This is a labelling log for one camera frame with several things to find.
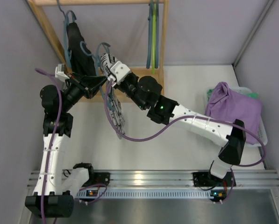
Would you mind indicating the black trousers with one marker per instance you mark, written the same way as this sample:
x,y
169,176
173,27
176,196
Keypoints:
x,y
81,64

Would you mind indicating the blue hanger of trousers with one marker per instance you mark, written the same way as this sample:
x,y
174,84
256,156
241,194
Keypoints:
x,y
66,22

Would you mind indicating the grey slotted cable duct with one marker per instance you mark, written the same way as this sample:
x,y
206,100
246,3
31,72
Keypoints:
x,y
145,194

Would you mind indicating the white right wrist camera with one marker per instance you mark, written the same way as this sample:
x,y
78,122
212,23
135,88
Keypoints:
x,y
118,73

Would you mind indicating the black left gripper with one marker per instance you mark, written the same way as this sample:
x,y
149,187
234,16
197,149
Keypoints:
x,y
83,85

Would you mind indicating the lime green hanger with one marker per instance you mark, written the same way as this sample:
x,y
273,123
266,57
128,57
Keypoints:
x,y
153,40

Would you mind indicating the wooden clothes rack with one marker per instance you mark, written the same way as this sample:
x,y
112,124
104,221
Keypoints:
x,y
37,8

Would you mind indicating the green white garment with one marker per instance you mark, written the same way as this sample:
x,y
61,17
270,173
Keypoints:
x,y
242,90

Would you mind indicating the blue hanger of newsprint garment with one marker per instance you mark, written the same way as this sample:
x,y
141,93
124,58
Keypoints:
x,y
97,64

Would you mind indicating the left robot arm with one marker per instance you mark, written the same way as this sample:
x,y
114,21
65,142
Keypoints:
x,y
52,197

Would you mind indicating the blue empty hanger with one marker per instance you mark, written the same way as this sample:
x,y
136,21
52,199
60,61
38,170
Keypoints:
x,y
156,7

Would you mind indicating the white perforated basket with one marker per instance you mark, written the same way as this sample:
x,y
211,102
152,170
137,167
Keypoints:
x,y
261,129

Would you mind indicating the grey right wall rail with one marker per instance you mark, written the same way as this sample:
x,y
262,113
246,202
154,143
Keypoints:
x,y
256,26

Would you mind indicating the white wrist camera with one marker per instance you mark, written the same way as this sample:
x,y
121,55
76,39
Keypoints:
x,y
118,73
61,72

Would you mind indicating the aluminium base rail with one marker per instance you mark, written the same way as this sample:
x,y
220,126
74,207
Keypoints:
x,y
247,179

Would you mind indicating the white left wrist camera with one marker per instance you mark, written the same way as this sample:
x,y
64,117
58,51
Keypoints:
x,y
61,72

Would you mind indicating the purple shirt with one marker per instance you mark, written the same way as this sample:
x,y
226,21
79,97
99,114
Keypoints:
x,y
226,104

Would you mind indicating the black white newsprint garment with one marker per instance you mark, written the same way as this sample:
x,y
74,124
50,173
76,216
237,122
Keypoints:
x,y
114,105

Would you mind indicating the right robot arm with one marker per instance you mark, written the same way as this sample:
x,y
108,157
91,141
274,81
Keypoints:
x,y
145,92

